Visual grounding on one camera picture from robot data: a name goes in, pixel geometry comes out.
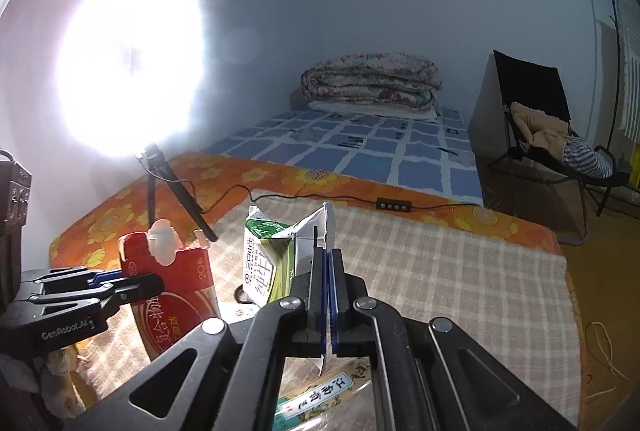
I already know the black folding chair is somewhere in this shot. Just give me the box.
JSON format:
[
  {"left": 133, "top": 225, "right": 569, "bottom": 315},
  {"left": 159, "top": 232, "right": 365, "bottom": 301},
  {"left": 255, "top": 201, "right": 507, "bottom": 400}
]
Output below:
[{"left": 487, "top": 50, "right": 631, "bottom": 244}]

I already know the striped cloth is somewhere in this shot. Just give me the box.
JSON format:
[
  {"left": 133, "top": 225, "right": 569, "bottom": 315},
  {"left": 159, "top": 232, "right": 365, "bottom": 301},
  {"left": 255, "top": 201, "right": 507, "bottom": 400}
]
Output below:
[{"left": 562, "top": 136, "right": 618, "bottom": 179}]

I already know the small white packet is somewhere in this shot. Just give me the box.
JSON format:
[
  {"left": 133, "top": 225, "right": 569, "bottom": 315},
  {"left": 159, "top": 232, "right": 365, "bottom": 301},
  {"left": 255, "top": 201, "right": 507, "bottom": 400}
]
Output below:
[{"left": 220, "top": 303, "right": 261, "bottom": 324}]

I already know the blue checked bed sheet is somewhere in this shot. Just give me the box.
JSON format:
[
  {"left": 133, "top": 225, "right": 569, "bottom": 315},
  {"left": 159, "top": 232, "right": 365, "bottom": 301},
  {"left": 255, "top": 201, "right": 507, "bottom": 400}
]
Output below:
[{"left": 202, "top": 106, "right": 485, "bottom": 207}]

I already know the black tripod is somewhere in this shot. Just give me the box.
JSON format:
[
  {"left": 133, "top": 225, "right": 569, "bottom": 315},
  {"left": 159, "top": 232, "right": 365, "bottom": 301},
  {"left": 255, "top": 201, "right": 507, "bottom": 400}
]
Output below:
[{"left": 134, "top": 144, "right": 219, "bottom": 243}]

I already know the white pillow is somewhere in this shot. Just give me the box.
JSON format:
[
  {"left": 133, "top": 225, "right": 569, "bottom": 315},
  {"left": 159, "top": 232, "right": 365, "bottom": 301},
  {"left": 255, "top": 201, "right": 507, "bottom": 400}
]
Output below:
[{"left": 307, "top": 100, "right": 438, "bottom": 119}]

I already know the ring light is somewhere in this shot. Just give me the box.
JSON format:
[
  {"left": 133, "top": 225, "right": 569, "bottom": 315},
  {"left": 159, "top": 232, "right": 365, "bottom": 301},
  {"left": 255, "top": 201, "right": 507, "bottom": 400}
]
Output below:
[{"left": 55, "top": 0, "right": 211, "bottom": 159}]

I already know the striped towel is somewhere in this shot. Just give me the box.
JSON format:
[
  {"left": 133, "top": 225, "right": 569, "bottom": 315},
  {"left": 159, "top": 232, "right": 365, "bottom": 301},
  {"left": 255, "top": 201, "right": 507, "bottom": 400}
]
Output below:
[{"left": 620, "top": 18, "right": 640, "bottom": 137}]

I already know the beige plaid blanket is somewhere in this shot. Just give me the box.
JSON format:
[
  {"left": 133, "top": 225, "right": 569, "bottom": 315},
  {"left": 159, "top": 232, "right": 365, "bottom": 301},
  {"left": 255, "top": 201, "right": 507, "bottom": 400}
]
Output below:
[{"left": 75, "top": 198, "right": 583, "bottom": 431}]

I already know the clear printed plastic package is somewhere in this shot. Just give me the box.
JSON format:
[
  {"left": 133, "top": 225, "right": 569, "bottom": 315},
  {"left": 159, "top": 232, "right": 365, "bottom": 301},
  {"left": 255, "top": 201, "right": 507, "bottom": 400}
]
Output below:
[{"left": 277, "top": 356, "right": 381, "bottom": 431}]

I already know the green white milk carton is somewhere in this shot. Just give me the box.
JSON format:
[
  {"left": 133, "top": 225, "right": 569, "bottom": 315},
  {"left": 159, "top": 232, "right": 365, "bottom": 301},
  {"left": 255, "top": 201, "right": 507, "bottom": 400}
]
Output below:
[{"left": 242, "top": 202, "right": 336, "bottom": 377}]

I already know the red cardboard box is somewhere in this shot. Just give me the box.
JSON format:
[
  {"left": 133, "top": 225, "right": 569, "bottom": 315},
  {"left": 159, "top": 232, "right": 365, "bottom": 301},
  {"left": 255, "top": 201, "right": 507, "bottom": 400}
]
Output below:
[{"left": 118, "top": 231, "right": 223, "bottom": 364}]

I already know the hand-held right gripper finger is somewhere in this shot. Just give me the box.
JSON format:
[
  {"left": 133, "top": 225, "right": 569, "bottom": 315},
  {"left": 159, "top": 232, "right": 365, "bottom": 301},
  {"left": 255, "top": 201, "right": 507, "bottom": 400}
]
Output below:
[
  {"left": 327, "top": 248, "right": 576, "bottom": 431},
  {"left": 65, "top": 226, "right": 331, "bottom": 431}
]

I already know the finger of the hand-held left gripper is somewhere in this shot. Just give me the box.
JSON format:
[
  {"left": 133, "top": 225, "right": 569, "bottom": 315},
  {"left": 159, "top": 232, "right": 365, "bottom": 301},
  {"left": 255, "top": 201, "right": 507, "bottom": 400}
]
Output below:
[
  {"left": 30, "top": 273, "right": 165, "bottom": 319},
  {"left": 20, "top": 266, "right": 135, "bottom": 292}
]

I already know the orange floral bed sheet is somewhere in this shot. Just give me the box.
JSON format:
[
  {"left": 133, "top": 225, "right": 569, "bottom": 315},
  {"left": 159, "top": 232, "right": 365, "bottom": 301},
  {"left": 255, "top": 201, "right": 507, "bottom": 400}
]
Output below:
[{"left": 48, "top": 151, "right": 586, "bottom": 412}]

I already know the person's fleece clothing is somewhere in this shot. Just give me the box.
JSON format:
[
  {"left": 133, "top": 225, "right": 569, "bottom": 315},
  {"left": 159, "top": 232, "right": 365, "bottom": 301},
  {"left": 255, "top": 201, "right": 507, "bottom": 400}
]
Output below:
[{"left": 30, "top": 343, "right": 83, "bottom": 407}]

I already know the crumpled white tissue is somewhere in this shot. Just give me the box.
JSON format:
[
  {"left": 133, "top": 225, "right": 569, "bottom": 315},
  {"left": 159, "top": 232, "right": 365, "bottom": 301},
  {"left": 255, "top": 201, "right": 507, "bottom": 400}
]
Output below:
[{"left": 147, "top": 219, "right": 181, "bottom": 267}]

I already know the beige jacket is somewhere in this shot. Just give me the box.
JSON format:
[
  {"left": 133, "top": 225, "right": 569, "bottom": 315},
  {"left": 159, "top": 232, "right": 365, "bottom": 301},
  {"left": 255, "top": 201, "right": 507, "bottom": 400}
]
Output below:
[{"left": 510, "top": 101, "right": 583, "bottom": 157}]

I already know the white string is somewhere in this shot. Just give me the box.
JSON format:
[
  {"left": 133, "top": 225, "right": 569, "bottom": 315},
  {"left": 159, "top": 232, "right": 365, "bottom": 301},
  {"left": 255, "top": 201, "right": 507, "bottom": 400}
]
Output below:
[{"left": 585, "top": 321, "right": 636, "bottom": 402}]

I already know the black clothes rack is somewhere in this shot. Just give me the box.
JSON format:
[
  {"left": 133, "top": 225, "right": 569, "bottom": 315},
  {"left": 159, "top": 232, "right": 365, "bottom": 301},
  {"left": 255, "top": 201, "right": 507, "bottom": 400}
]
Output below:
[{"left": 602, "top": 0, "right": 640, "bottom": 217}]

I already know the black power cable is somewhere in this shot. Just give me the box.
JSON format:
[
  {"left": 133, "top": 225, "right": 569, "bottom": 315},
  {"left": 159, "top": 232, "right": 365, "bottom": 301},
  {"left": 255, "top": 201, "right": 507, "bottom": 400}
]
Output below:
[{"left": 172, "top": 178, "right": 478, "bottom": 214}]

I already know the folded floral quilt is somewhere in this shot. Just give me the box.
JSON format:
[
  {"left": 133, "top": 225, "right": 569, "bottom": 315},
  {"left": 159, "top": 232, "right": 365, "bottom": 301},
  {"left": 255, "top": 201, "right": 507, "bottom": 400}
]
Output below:
[{"left": 300, "top": 52, "right": 443, "bottom": 108}]

